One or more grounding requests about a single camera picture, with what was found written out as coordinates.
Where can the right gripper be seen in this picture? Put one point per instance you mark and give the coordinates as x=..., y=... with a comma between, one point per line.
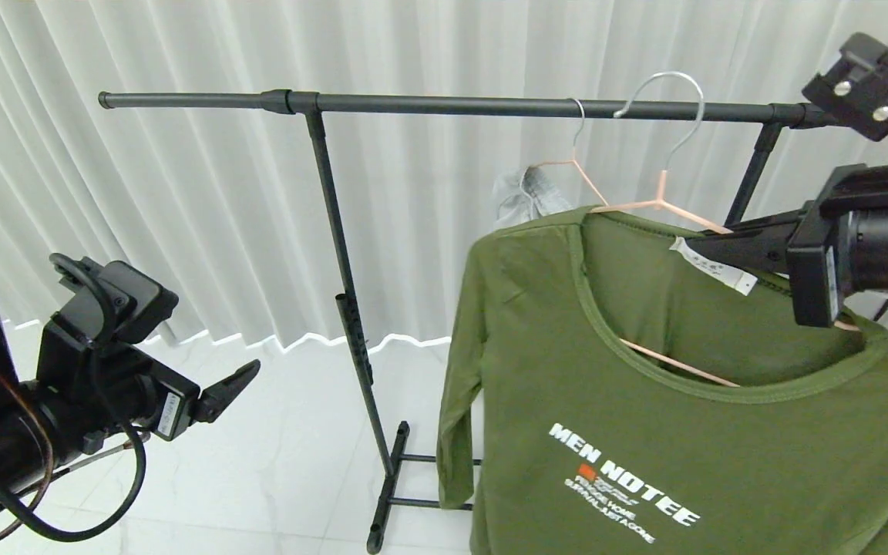
x=818, y=270

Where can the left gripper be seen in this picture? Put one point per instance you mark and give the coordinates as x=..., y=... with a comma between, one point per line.
x=120, y=408

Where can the pink clothes hanger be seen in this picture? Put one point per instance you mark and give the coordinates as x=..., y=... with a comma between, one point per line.
x=590, y=183
x=661, y=185

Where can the green long-sleeved shirt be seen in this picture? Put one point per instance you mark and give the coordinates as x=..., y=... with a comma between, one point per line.
x=644, y=347

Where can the pale grey shorts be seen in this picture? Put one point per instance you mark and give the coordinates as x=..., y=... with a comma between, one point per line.
x=529, y=196

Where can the black clothes rack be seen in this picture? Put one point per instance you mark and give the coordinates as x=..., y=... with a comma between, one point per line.
x=413, y=102

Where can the white curtain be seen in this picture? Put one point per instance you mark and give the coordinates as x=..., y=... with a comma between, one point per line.
x=220, y=193

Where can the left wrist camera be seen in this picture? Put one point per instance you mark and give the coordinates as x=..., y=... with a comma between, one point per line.
x=128, y=308

